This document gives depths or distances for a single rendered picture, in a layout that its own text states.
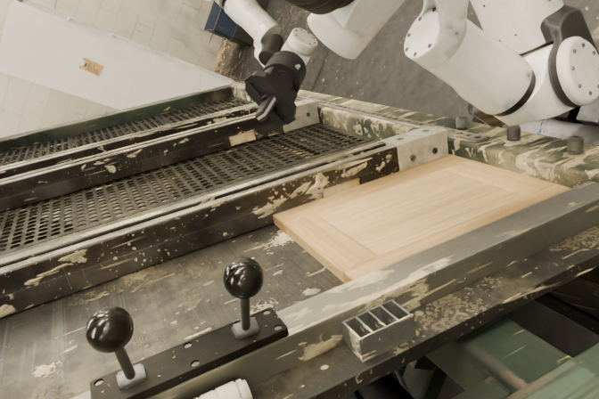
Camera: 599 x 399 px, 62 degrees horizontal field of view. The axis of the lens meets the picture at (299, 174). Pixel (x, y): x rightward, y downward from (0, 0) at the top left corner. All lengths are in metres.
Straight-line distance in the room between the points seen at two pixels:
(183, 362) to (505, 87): 0.44
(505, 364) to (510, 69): 0.32
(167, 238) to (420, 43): 0.52
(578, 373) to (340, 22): 0.36
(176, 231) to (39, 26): 3.92
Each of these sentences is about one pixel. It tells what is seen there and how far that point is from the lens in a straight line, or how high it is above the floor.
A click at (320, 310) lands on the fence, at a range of 0.58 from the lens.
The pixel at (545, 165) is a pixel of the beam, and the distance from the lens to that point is 0.92.
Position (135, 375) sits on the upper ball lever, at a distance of 0.54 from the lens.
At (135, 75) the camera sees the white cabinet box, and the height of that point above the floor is 1.02.
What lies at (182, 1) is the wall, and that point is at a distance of 6.14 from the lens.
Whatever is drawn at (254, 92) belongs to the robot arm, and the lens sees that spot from 1.01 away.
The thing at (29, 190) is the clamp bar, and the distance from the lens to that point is 1.44.
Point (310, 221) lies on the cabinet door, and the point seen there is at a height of 1.20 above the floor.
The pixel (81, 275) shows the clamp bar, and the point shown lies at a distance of 0.86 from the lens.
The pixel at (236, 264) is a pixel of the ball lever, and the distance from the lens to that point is 0.46.
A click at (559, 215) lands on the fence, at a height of 1.01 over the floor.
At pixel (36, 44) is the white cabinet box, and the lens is 4.70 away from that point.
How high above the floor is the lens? 1.63
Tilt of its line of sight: 28 degrees down
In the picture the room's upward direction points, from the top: 73 degrees counter-clockwise
